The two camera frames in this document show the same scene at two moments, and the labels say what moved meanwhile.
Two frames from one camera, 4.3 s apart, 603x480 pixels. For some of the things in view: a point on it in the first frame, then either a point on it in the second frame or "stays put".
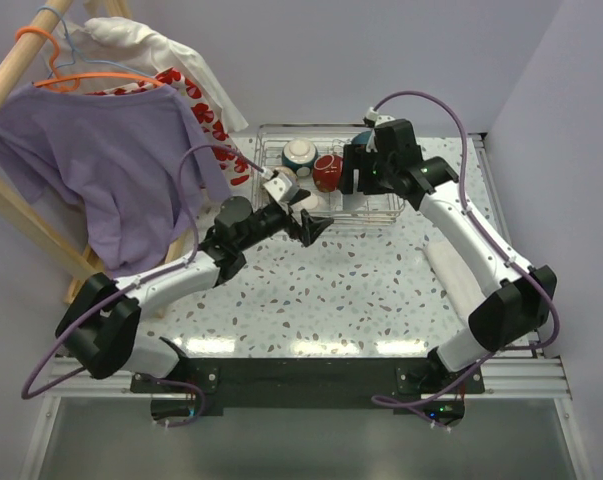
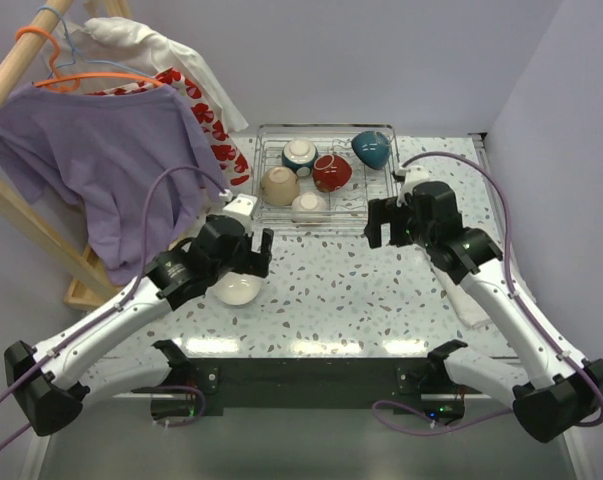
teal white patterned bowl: [300, 155] stays put
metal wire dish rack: [305, 160] stays put
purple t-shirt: [138, 163] stays put
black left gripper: [295, 226] to [254, 251]
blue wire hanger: [74, 52] stays put
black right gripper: [352, 154] to [379, 211]
